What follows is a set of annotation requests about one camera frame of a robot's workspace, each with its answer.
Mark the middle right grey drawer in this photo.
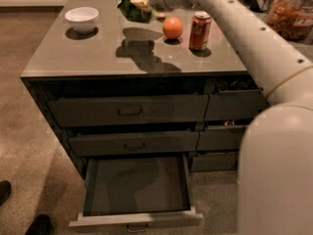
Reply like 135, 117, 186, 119
197, 121, 247, 151

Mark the black shoe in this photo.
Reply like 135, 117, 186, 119
0, 180, 12, 206
24, 214, 53, 235

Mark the black shoe upper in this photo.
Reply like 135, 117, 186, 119
0, 180, 12, 206

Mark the black shoe lower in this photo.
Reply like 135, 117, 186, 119
24, 214, 53, 235

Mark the top left grey drawer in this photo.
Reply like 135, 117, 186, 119
48, 95, 208, 127

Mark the middle left grey drawer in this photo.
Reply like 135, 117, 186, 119
68, 131, 199, 157

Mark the top right grey drawer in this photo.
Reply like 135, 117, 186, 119
205, 75, 268, 120

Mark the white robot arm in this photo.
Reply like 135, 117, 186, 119
143, 0, 313, 235

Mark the red soda can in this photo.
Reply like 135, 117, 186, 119
189, 11, 211, 51

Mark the orange fruit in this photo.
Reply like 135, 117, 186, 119
162, 17, 183, 39

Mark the clear jar of snacks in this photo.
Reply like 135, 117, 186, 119
266, 0, 313, 40

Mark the open bottom left drawer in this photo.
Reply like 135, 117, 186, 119
69, 155, 203, 233

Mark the green rice chip bag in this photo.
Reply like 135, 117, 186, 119
117, 0, 159, 24

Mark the white ceramic bowl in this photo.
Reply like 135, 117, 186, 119
65, 7, 99, 34

